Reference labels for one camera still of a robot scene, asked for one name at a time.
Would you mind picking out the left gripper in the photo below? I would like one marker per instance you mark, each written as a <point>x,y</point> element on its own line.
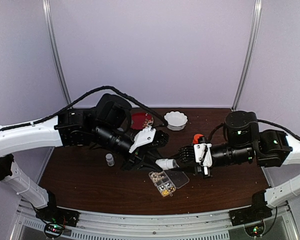
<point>140,156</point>

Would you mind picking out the red floral plate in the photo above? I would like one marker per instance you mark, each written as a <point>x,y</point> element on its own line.
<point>141,120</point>

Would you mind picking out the small white bottle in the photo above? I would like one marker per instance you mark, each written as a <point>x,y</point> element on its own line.
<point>110,159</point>
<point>167,163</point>

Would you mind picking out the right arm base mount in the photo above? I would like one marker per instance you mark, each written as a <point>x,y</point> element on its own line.
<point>253,216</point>

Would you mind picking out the left aluminium frame post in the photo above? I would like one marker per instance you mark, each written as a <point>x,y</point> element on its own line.
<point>54,47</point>

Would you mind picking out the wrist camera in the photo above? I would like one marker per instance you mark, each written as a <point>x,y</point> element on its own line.
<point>149,135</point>
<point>196,154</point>

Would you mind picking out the aluminium frame post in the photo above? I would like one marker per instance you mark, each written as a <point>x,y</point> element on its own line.
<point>254,31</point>
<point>54,47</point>

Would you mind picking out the white scalloped dish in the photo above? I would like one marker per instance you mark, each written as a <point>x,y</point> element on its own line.
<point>176,120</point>

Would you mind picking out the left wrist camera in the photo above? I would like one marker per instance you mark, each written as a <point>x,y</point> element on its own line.
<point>149,135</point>

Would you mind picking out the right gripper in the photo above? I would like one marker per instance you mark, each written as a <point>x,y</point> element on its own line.
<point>201,170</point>

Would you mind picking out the clear plastic pill organizer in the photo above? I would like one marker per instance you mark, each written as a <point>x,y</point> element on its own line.
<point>167,182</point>

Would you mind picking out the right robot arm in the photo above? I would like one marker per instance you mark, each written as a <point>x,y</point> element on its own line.
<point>241,138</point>

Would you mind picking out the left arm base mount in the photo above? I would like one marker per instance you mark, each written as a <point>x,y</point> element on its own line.
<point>56,219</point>

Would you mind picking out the right aluminium frame post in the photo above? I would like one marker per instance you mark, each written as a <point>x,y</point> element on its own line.
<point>254,31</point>

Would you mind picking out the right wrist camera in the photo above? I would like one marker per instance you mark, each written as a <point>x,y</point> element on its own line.
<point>196,154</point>

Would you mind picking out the orange pill bottle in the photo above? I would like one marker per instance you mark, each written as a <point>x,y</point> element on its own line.
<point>198,139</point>

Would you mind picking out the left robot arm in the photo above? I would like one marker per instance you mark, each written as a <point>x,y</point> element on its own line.
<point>107,125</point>

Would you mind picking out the front aluminium rail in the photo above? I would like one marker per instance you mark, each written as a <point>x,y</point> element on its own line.
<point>214,225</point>

